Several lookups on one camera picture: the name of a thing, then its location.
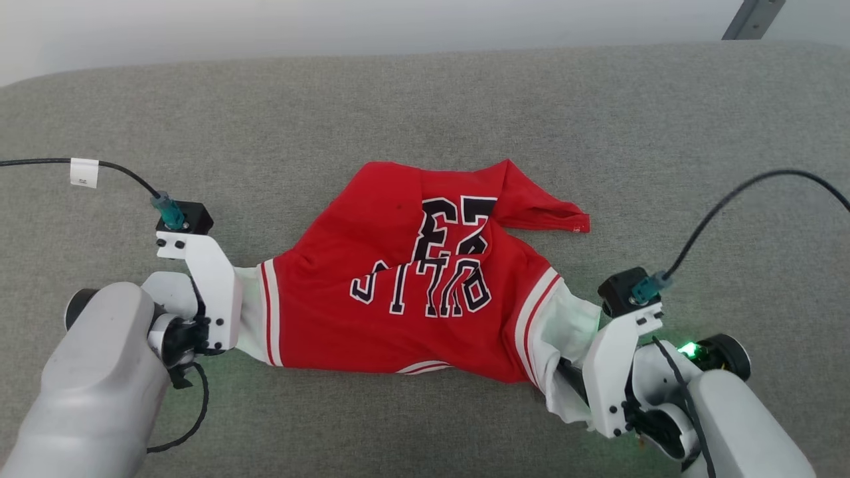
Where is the camera cable teal plug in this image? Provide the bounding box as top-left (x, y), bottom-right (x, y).
top-left (0, 158), bottom-right (187, 230)
top-left (631, 169), bottom-right (850, 305)

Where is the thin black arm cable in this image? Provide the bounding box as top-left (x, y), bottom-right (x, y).
top-left (654, 337), bottom-right (718, 478)
top-left (146, 362), bottom-right (210, 453)

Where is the right camera cable teal plug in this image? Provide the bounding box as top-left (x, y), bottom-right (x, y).
top-left (631, 169), bottom-right (850, 305)

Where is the red and white basketball jersey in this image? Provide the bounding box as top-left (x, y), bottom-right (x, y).
top-left (234, 159), bottom-right (602, 426)

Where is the left camera cable teal plug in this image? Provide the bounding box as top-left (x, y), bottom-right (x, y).
top-left (0, 158), bottom-right (187, 230)

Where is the grey fabric sofa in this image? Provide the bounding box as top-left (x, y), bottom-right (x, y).
top-left (0, 41), bottom-right (850, 478)

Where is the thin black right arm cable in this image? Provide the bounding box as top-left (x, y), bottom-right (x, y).
top-left (654, 337), bottom-right (718, 478)

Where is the grey metal pole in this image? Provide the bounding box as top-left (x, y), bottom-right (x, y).
top-left (722, 0), bottom-right (786, 40)

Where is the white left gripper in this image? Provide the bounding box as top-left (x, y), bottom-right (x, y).
top-left (156, 231), bottom-right (244, 355)

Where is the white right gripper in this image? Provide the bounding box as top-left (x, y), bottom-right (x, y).
top-left (558, 304), bottom-right (665, 439)

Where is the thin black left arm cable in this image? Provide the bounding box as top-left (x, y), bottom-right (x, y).
top-left (146, 362), bottom-right (210, 453)

